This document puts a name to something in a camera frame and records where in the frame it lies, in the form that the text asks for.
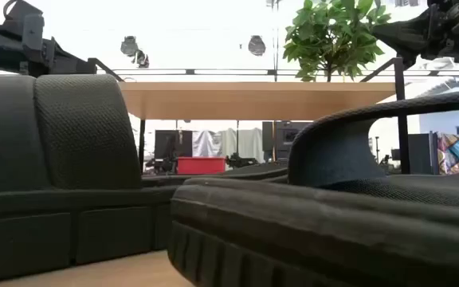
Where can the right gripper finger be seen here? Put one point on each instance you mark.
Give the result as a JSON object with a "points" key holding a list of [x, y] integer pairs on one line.
{"points": [[409, 38]]}

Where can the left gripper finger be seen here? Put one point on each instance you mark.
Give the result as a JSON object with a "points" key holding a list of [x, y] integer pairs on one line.
{"points": [[74, 65]]}

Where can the black foam slide sandal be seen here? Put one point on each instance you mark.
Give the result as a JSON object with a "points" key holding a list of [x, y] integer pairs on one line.
{"points": [[333, 223], [86, 131]]}

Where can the background black robot arm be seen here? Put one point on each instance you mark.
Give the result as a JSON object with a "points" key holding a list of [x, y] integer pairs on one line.
{"points": [[241, 160], [159, 165]]}

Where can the wooden shelf with black legs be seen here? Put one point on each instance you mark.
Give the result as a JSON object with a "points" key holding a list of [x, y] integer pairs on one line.
{"points": [[253, 99]]}

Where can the green potted plant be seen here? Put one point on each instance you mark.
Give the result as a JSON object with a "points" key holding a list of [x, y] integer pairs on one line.
{"points": [[333, 36]]}

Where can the dark grey partition panel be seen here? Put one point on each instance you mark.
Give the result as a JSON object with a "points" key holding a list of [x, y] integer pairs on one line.
{"points": [[422, 153]]}

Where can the black screen panel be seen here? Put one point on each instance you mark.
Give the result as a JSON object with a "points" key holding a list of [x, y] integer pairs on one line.
{"points": [[165, 139]]}

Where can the black cabinet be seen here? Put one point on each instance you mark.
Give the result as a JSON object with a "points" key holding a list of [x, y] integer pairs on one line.
{"points": [[281, 135]]}

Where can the red plastic bin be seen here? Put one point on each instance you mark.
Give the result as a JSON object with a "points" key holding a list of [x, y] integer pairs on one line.
{"points": [[201, 165]]}

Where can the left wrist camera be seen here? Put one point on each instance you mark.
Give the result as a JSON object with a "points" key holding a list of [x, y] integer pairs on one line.
{"points": [[33, 32]]}

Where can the long horizontal rail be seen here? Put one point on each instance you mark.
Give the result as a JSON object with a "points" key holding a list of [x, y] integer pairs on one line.
{"points": [[233, 72]]}

